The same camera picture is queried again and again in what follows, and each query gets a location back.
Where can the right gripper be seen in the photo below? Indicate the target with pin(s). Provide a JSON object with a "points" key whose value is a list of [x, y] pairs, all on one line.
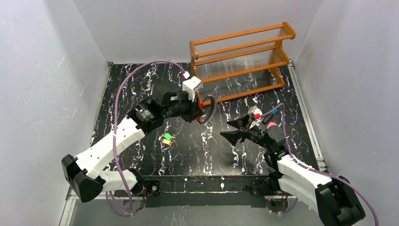
{"points": [[247, 128]]}

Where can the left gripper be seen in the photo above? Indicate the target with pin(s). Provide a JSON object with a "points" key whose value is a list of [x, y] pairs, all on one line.
{"points": [[193, 110]]}

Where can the metal keyring with red handle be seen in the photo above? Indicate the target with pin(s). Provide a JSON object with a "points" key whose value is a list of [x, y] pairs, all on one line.
{"points": [[211, 112]]}

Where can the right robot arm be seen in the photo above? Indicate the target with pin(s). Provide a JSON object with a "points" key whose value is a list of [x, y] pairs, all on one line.
{"points": [[332, 199]]}

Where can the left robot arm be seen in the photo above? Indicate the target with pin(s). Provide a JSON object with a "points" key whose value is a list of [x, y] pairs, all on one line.
{"points": [[85, 172]]}

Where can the green key tag left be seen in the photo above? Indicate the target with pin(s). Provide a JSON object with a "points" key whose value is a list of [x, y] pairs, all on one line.
{"points": [[168, 136]]}

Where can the pink and grey eraser block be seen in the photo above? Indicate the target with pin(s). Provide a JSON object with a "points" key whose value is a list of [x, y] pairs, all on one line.
{"points": [[270, 124]]}

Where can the yellow key tag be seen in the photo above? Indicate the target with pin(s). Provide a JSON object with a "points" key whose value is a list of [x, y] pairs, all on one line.
{"points": [[166, 142]]}

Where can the black marker with blue cap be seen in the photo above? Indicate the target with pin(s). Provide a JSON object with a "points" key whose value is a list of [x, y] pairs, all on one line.
{"points": [[270, 115]]}

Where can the orange wooden shelf rack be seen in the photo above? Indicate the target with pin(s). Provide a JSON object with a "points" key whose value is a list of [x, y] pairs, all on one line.
{"points": [[242, 63]]}

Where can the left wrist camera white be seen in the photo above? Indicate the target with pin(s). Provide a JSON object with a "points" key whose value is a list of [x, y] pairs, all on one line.
{"points": [[191, 86]]}

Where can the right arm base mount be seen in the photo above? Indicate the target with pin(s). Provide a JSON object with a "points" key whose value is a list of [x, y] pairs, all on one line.
{"points": [[276, 200]]}

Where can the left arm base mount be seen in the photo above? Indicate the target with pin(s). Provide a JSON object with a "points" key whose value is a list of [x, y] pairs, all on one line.
{"points": [[146, 188]]}

